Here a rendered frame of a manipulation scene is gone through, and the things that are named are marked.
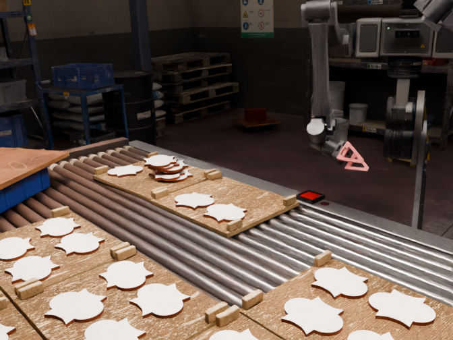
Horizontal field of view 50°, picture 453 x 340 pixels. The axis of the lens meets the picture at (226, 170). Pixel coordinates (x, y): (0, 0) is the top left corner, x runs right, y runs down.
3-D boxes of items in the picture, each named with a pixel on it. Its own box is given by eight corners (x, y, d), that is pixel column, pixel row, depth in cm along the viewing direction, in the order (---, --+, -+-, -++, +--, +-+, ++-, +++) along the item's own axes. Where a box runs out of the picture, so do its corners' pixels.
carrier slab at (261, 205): (220, 179, 201) (220, 175, 201) (299, 205, 173) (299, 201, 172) (150, 204, 179) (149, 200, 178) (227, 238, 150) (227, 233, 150)
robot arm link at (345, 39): (337, -28, 153) (305, -24, 157) (333, 11, 151) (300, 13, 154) (352, 42, 194) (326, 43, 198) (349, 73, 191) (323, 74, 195)
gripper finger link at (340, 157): (356, 168, 153) (330, 155, 158) (360, 174, 160) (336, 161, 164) (367, 150, 153) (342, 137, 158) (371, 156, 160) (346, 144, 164)
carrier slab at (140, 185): (158, 159, 231) (158, 156, 230) (219, 177, 203) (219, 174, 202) (92, 178, 207) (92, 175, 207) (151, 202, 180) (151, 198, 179)
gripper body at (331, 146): (335, 158, 159) (317, 148, 163) (342, 166, 168) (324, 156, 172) (346, 141, 159) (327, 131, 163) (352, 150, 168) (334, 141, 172)
